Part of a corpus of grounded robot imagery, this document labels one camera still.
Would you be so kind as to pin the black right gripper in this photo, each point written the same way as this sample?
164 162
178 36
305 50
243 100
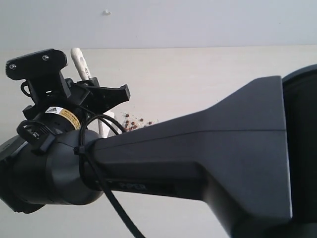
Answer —
57 115

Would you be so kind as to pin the white wooden brush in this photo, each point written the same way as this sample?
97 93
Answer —
105 129

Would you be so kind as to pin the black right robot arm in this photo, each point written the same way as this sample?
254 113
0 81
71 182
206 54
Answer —
252 158

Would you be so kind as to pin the pile of grains and pellets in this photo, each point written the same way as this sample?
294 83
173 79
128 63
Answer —
132 122

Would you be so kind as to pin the small white wall fixture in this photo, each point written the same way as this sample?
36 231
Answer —
106 12

